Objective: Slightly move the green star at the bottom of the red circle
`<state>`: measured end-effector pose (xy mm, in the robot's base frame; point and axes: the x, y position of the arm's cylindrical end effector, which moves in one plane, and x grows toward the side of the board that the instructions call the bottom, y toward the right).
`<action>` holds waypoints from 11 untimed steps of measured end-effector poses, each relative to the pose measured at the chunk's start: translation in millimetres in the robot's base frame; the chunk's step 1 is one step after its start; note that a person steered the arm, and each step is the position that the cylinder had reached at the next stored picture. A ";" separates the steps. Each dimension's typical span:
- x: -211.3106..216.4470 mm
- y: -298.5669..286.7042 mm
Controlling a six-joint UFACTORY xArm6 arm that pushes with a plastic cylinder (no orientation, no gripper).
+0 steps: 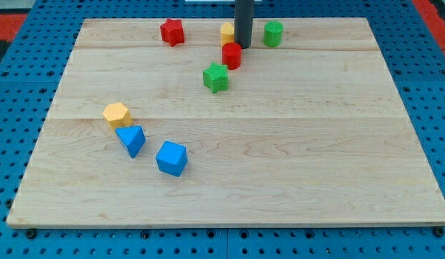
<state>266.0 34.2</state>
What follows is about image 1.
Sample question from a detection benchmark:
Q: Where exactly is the blue triangle block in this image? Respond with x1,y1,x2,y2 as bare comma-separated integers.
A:
115,125,146,158

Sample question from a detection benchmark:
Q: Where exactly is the light wooden board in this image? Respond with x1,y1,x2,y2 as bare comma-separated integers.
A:
7,18,445,229

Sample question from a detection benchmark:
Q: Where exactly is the red cylinder block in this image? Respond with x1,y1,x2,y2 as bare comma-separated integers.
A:
222,42,242,70

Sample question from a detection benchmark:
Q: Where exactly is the yellow heart block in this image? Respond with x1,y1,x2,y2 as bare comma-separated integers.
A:
220,22,235,47

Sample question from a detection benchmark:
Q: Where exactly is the green star block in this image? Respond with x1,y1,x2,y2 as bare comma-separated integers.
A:
202,63,229,94

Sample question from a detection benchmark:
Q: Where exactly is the blue cube block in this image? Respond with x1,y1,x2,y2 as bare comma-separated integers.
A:
156,141,188,177

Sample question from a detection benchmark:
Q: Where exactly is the red star block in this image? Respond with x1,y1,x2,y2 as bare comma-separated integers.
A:
160,18,185,47

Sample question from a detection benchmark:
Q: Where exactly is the yellow hexagon block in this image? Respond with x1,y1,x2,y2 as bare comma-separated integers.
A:
102,102,132,131

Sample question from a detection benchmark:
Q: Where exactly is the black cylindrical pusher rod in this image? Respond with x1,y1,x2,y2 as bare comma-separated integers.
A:
234,0,254,49

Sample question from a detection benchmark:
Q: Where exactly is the green cylinder block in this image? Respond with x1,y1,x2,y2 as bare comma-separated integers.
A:
263,21,284,47

